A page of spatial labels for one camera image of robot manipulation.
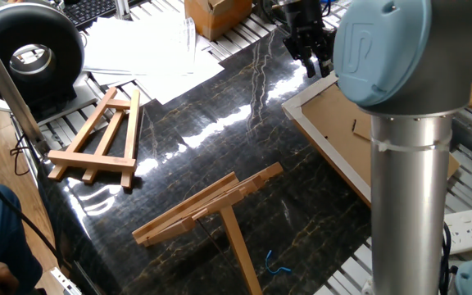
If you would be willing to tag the open brown cardboard box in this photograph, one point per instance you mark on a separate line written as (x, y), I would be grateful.
(215, 18)

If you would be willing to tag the small wooden tabletop easel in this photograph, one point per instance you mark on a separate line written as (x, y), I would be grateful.
(96, 160)

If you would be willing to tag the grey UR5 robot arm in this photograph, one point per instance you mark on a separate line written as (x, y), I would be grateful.
(412, 184)

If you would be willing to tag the white photo frame cardboard back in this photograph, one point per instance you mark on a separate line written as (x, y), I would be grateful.
(334, 119)

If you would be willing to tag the black marble table slab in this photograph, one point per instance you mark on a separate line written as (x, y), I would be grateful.
(219, 131)

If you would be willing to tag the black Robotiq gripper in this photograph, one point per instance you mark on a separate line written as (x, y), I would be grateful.
(305, 24)

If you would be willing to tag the slanted aluminium profile post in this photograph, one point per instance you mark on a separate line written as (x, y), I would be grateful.
(10, 94)

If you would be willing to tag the white power strip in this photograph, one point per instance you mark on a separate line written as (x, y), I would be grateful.
(471, 229)

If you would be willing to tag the black computer keyboard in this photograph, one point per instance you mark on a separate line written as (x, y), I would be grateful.
(92, 10)

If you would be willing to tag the white paper sheets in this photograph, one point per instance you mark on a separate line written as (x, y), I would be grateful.
(146, 49)

